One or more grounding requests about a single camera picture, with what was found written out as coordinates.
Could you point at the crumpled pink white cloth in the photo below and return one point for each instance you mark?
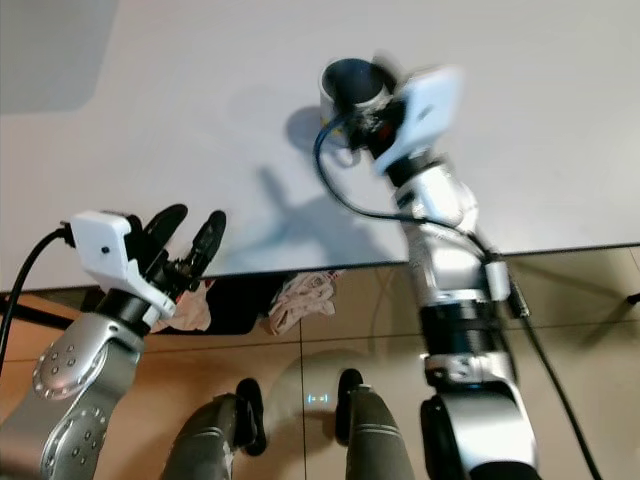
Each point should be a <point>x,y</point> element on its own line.
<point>300,298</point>

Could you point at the grey cup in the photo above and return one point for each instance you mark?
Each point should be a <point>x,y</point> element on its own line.
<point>345,95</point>

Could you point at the robot left leg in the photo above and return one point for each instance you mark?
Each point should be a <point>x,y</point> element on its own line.
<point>210,440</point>

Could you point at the black object under table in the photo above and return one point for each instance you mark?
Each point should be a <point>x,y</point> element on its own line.
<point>235,308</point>

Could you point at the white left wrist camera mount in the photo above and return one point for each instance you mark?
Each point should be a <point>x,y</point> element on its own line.
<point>102,245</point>

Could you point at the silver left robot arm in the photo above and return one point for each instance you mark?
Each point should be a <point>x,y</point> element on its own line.
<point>75,385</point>

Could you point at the robot right leg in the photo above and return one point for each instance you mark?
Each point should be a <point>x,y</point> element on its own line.
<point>375,435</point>

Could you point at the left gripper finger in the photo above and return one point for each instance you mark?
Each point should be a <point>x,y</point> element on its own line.
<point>165,230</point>
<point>210,242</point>

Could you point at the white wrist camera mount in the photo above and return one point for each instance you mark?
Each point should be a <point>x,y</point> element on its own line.
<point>102,245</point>
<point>425,110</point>

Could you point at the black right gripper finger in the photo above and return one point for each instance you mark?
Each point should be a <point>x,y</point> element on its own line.
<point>390,76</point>

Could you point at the robot leg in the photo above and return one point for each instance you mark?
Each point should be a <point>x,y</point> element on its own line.
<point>375,435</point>
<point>210,440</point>

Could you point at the grey placemat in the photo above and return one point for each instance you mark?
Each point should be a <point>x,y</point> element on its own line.
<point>55,50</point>

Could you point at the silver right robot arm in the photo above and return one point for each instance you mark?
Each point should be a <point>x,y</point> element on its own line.
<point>465,340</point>

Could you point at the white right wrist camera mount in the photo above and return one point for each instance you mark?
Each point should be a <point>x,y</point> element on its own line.
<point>425,110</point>

